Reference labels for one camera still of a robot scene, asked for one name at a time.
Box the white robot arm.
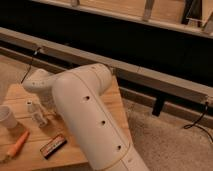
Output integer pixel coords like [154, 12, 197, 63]
[22, 63, 149, 171]

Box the small clear plastic bottle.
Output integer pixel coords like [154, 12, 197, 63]
[26, 100, 48, 127]

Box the black rectangular box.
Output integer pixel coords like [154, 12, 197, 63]
[40, 134, 67, 159]

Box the white paper cup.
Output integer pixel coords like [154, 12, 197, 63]
[0, 106, 18, 129]

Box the orange carrot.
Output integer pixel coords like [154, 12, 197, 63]
[2, 130, 30, 163]

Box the grey metal rail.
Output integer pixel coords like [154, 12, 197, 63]
[0, 27, 213, 107]

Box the black rail bracket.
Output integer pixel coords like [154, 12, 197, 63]
[152, 96, 165, 116]

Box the black cable left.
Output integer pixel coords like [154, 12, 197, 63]
[20, 46, 42, 84]

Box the black cable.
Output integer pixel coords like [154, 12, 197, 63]
[182, 101, 213, 144]
[20, 46, 42, 84]

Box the black cable right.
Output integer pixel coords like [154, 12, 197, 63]
[182, 101, 213, 144]

